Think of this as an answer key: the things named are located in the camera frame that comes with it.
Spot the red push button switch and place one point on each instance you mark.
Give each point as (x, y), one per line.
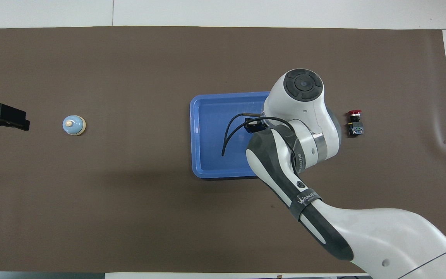
(355, 128)

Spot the brown table mat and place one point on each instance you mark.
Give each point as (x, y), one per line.
(130, 213)

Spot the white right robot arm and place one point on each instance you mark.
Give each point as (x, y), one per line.
(362, 228)

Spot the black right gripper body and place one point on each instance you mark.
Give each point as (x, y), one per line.
(252, 124)

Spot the light blue desk bell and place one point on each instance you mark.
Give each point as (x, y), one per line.
(74, 126)

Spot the blue plastic tray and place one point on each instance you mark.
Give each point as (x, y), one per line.
(207, 155)

